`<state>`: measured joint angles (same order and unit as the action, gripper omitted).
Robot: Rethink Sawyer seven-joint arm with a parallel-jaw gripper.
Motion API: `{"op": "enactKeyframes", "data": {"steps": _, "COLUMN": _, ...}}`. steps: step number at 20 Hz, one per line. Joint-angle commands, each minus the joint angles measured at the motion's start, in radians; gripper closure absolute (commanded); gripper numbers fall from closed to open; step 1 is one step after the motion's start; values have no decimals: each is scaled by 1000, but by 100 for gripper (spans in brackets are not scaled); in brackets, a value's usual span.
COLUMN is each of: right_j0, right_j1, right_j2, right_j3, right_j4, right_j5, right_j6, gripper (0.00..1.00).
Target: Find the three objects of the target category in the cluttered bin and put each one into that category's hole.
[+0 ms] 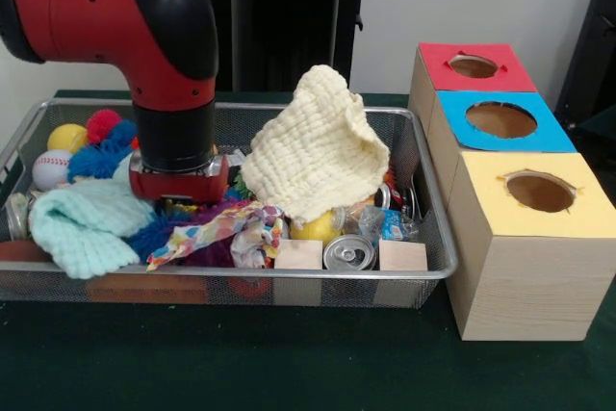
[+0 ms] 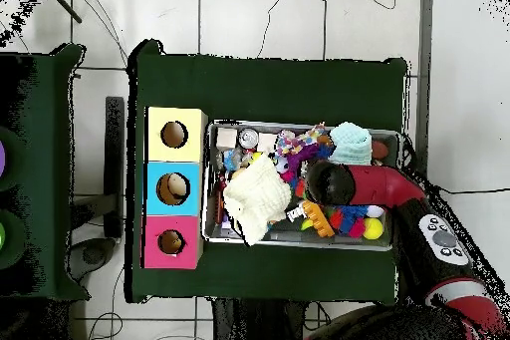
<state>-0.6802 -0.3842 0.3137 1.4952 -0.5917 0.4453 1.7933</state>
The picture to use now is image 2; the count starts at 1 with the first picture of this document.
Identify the cream yellow cloth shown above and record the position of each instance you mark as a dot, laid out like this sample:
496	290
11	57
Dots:
255	196

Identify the mint green cloth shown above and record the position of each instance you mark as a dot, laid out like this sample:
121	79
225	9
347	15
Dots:
350	144

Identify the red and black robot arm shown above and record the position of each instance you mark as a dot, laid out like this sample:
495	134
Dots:
382	184

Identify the metal mesh bin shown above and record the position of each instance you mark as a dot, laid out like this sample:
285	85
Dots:
346	242

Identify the plain wooden cube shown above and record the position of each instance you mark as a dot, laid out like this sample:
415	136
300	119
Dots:
227	137
267	142

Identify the purple spiky ball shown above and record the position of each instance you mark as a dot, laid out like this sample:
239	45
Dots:
299	158

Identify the colourful crumpled paper wrapper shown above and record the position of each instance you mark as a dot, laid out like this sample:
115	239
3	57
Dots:
295	142

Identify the dark green table cloth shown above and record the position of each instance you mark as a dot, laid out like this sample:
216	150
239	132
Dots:
259	88

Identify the blue puffer ball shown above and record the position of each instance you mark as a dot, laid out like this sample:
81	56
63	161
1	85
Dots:
352	216

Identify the white baseball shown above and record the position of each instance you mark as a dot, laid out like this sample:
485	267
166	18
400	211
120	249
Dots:
375	210

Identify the black upright panel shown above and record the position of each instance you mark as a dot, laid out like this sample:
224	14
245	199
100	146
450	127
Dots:
114	156

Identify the grey floor stand base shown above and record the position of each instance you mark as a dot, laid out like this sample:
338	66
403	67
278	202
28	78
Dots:
93	254

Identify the green cloth side table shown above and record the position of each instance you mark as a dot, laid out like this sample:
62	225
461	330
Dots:
44	176

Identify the purple round object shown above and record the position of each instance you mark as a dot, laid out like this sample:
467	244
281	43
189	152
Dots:
1	158

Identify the dark slanted rod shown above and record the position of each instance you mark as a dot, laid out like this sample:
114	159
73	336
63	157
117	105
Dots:
61	3

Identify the green round object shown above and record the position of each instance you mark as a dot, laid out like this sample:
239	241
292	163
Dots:
1	236

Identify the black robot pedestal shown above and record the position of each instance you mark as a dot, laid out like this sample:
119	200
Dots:
255	320

